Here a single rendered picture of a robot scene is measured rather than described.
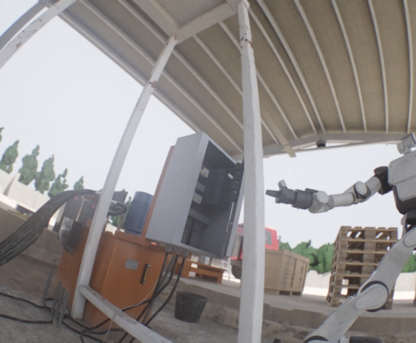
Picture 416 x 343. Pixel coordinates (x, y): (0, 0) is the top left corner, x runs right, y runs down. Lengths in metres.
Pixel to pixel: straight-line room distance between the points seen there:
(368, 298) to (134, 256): 1.33
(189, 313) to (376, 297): 1.71
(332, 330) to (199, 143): 1.13
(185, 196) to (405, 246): 1.06
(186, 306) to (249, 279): 1.64
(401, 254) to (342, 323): 0.40
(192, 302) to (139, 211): 1.02
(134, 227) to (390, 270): 1.67
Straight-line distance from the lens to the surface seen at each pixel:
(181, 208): 1.07
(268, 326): 2.38
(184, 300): 2.31
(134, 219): 1.84
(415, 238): 1.19
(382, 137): 7.46
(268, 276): 4.12
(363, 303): 1.10
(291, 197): 1.05
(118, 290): 1.55
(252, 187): 0.77
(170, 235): 1.07
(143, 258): 1.60
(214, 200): 1.31
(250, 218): 0.74
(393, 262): 1.18
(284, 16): 5.18
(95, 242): 1.53
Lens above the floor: 0.58
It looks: 23 degrees up
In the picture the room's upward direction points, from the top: 15 degrees clockwise
